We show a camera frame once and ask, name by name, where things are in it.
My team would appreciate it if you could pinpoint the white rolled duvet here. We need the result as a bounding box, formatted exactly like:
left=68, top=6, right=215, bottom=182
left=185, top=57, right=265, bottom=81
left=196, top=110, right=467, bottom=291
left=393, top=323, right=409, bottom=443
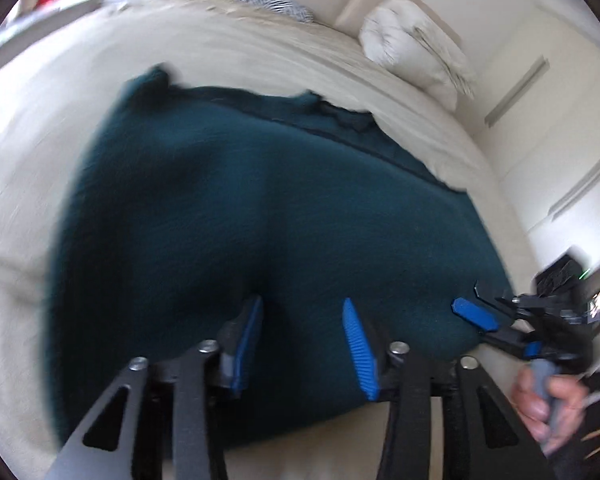
left=358, top=0, right=477, bottom=113

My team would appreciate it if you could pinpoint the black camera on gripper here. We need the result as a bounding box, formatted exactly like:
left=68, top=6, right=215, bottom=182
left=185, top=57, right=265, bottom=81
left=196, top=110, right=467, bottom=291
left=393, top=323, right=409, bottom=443
left=533, top=246, right=591, bottom=297

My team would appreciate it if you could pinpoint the dark teal knit sweater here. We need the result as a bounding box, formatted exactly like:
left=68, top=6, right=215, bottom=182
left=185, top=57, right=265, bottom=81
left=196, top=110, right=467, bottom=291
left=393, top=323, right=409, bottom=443
left=45, top=67, right=510, bottom=447

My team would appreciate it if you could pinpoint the person right hand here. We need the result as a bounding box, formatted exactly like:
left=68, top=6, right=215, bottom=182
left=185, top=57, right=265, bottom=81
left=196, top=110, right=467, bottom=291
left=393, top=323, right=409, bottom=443
left=510, top=366, right=588, bottom=455

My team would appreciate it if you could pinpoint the beige bed sheet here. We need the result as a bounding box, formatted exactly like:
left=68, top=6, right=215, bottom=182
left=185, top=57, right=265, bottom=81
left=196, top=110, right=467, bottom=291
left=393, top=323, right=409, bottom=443
left=0, top=0, right=539, bottom=479

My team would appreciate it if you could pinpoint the cream wardrobe with black handles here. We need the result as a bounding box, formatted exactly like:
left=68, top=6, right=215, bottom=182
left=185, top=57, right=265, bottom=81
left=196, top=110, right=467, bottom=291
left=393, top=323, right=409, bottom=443
left=456, top=10, right=600, bottom=269

